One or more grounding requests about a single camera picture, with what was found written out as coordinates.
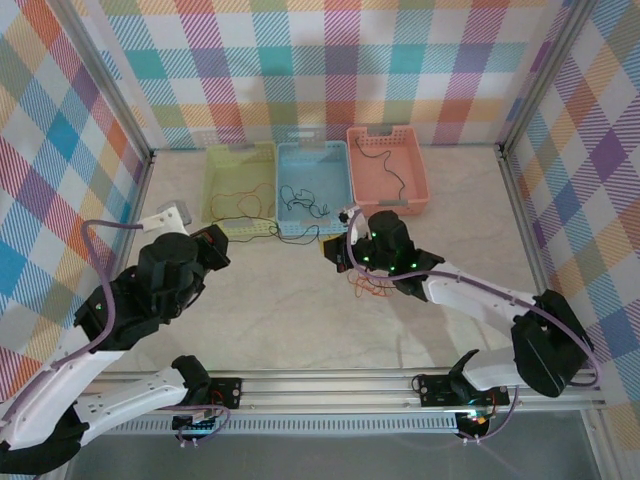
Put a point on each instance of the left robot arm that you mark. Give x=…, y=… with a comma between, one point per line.
x=60, y=395

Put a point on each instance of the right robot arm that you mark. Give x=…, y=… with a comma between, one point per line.
x=545, y=345

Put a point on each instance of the pink plastic basket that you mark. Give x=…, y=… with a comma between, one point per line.
x=387, y=180

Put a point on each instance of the blue plastic basket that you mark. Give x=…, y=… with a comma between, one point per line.
x=315, y=170

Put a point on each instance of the green plastic basket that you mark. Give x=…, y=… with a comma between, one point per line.
x=235, y=170

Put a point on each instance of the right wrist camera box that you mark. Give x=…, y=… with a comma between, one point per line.
x=356, y=225

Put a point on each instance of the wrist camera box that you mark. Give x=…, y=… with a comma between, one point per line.
x=167, y=220
x=356, y=225

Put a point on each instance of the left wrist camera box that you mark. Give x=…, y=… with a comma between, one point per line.
x=167, y=220

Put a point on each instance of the aluminium frame side rail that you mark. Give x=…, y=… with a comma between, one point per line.
x=520, y=210
x=140, y=200

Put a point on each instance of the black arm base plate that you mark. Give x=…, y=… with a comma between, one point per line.
x=435, y=390
x=227, y=392

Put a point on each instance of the aluminium mounting rail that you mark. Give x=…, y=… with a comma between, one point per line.
x=325, y=390

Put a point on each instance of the aluminium frame post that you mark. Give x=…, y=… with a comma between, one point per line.
x=109, y=75
x=545, y=75

